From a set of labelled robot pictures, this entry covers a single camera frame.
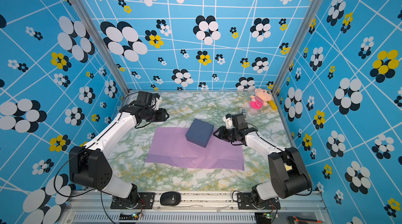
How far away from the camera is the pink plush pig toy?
42.1 inches

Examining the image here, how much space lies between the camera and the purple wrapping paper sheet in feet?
2.83

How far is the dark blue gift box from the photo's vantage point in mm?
910

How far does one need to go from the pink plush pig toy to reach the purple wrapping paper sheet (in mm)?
321
